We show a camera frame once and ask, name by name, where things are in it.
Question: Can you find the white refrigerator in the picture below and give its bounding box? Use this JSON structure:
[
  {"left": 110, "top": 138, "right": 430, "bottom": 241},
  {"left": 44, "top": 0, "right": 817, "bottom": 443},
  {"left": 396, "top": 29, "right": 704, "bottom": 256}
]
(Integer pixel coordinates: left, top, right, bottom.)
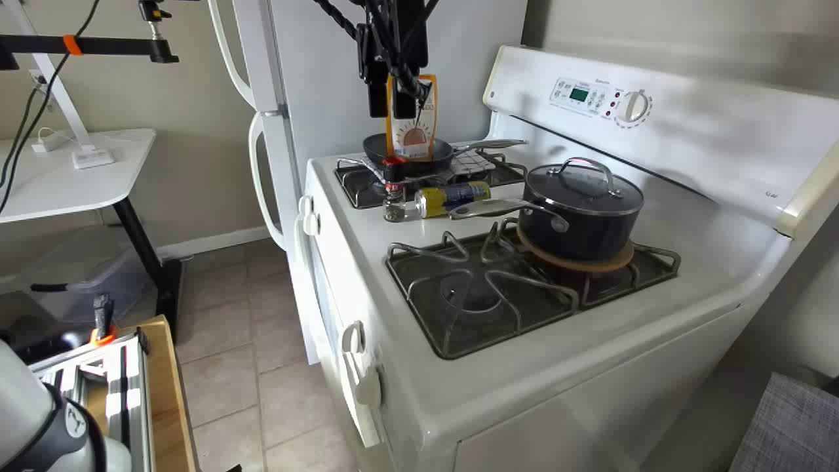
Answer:
[{"left": 204, "top": 0, "right": 531, "bottom": 365}]

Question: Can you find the red-topped pepper grinder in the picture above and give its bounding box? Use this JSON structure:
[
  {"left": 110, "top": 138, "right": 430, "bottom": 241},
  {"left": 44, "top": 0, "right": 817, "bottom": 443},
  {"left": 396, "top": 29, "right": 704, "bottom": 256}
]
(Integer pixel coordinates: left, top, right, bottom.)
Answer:
[{"left": 379, "top": 152, "right": 425, "bottom": 224}]

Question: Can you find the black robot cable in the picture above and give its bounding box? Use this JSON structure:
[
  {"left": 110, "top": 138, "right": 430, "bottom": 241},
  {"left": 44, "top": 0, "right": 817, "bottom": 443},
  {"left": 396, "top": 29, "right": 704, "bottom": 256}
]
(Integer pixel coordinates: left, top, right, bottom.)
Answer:
[{"left": 312, "top": 0, "right": 365, "bottom": 41}]

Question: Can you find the grey checkered mat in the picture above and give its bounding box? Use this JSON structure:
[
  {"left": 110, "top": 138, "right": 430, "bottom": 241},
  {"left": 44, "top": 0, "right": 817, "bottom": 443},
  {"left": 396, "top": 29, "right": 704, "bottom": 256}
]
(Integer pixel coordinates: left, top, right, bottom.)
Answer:
[{"left": 728, "top": 369, "right": 839, "bottom": 472}]

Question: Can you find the clear plastic storage bin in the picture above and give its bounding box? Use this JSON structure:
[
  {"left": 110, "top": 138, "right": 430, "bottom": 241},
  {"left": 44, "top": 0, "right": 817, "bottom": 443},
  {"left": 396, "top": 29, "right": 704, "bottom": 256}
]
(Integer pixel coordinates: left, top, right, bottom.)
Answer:
[{"left": 0, "top": 231, "right": 151, "bottom": 328}]

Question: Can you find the black frying pan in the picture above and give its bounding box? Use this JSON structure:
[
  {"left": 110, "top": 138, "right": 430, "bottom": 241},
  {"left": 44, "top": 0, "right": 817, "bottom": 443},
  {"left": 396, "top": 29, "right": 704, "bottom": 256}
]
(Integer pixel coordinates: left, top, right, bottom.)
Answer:
[{"left": 361, "top": 127, "right": 526, "bottom": 172}]

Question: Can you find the glass pot lid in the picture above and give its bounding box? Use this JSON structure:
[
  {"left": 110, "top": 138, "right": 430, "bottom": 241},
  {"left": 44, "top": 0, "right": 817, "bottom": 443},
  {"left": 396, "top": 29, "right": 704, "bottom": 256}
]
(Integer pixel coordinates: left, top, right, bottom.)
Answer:
[{"left": 521, "top": 154, "right": 647, "bottom": 216}]

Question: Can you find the yellow blue spray can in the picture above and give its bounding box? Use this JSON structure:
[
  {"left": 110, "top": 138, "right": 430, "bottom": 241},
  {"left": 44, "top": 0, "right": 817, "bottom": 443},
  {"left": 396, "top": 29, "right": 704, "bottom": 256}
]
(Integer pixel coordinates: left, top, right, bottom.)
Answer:
[{"left": 417, "top": 178, "right": 493, "bottom": 219}]

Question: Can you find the round cork trivet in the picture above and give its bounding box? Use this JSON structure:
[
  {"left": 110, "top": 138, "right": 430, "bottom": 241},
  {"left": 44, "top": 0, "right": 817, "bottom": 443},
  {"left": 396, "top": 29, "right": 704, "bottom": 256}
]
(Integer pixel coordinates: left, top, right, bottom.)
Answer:
[{"left": 514, "top": 223, "right": 640, "bottom": 278}]

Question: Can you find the checkered cloth under pan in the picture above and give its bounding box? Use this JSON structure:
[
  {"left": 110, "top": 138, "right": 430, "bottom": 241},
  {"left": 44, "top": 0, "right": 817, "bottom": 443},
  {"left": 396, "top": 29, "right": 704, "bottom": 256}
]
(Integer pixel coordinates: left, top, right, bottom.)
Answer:
[{"left": 439, "top": 150, "right": 506, "bottom": 180}]

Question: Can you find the white timer dial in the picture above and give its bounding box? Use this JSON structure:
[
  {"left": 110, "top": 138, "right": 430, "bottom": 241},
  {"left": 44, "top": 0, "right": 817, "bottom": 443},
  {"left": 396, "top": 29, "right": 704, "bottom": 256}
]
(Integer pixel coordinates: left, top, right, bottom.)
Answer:
[{"left": 613, "top": 85, "right": 654, "bottom": 125}]

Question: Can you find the black cooking pot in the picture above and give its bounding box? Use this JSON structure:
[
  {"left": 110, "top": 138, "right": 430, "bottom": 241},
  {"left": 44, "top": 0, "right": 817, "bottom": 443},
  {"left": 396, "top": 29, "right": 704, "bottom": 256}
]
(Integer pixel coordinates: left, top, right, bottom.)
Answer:
[{"left": 449, "top": 165, "right": 647, "bottom": 262}]

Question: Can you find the wooden-edged robot cart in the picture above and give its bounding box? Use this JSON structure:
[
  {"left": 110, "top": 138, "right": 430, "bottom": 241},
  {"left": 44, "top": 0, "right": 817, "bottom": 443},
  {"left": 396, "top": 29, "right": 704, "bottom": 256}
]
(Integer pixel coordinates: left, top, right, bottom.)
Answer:
[{"left": 24, "top": 311, "right": 198, "bottom": 472}]

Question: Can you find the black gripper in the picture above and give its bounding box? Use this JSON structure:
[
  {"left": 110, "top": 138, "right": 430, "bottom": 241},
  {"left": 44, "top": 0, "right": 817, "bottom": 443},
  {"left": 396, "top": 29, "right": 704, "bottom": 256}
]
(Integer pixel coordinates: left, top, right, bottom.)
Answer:
[{"left": 356, "top": 0, "right": 436, "bottom": 119}]

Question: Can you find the metal wire rack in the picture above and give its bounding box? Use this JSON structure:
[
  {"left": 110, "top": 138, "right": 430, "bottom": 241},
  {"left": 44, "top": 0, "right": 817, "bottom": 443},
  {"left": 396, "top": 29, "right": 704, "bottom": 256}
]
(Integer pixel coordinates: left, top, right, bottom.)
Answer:
[{"left": 386, "top": 216, "right": 683, "bottom": 362}]

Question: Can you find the black stove grate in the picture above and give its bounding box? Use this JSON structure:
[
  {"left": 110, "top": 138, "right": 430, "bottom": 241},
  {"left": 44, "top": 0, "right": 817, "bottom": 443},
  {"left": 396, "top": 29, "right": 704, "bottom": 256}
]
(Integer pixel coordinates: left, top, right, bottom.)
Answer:
[{"left": 333, "top": 146, "right": 526, "bottom": 210}]

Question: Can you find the white table black leg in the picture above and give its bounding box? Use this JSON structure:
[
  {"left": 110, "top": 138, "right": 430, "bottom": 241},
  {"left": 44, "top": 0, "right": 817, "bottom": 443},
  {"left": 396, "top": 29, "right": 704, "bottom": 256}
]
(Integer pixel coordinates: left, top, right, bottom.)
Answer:
[{"left": 0, "top": 127, "right": 183, "bottom": 342}]

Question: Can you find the camera stand with orange tape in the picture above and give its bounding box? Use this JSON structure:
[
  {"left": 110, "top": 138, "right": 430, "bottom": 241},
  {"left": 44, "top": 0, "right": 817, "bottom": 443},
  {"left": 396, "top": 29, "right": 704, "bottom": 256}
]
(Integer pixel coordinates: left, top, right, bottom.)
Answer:
[{"left": 0, "top": 0, "right": 180, "bottom": 171}]

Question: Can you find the white gas stove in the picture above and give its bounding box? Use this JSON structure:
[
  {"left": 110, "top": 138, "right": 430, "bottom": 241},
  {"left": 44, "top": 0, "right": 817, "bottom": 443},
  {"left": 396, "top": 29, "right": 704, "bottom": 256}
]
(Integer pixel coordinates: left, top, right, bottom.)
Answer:
[{"left": 295, "top": 43, "right": 839, "bottom": 472}]

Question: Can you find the orange food pouch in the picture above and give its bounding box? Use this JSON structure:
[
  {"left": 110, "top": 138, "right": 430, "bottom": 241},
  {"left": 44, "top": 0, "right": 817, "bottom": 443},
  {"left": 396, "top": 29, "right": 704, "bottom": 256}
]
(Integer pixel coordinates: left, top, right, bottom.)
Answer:
[{"left": 383, "top": 74, "right": 439, "bottom": 165}]

